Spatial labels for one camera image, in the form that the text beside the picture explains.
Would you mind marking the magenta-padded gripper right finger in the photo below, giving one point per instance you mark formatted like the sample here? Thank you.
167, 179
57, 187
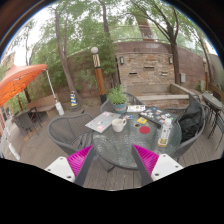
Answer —
146, 160

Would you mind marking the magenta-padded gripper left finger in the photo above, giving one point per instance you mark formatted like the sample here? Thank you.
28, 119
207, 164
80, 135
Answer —
78, 161

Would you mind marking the clear white-capped drink bottle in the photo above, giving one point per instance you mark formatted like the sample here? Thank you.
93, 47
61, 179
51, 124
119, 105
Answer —
164, 133

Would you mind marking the flat round red coaster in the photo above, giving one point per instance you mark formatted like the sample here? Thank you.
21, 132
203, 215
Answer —
144, 130

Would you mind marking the yellow card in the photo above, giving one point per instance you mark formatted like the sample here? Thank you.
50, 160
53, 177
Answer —
142, 120

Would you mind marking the dark laptop with stickers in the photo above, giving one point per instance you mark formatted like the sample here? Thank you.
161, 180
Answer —
156, 116

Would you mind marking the cream ribbed mug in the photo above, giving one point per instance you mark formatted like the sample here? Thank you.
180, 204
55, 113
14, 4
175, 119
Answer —
117, 125

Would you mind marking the silver laptop with stickers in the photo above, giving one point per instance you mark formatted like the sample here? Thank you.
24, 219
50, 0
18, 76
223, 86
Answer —
101, 122

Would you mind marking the colourful printed card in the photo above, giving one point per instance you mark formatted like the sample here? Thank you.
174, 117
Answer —
129, 117

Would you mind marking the white printed booklet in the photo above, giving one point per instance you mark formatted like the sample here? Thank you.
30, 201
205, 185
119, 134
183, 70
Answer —
136, 108

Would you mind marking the black jacket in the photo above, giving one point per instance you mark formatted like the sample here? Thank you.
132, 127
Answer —
189, 125

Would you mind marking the blue yellow striped bollard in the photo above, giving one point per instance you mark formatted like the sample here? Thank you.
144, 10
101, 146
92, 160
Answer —
73, 99

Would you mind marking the dark patio chair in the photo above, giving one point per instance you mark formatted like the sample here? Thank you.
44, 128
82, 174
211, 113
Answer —
25, 120

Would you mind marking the wooden bench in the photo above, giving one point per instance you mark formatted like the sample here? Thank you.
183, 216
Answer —
43, 103

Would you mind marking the green plant in blue pot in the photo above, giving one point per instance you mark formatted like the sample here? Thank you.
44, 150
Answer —
117, 96

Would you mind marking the black metal chair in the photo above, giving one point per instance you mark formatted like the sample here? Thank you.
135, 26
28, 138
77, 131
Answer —
220, 126

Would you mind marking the orange canopy with white pole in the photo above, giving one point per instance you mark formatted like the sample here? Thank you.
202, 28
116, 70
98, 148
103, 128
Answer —
18, 80

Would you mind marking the wooden globe lamp post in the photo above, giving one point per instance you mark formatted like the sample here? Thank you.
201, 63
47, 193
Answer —
99, 78

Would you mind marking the grey wall box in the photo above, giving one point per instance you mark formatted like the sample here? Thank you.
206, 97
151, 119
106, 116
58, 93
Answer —
183, 78

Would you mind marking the black wall lantern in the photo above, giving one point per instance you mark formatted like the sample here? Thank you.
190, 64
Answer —
121, 60
170, 60

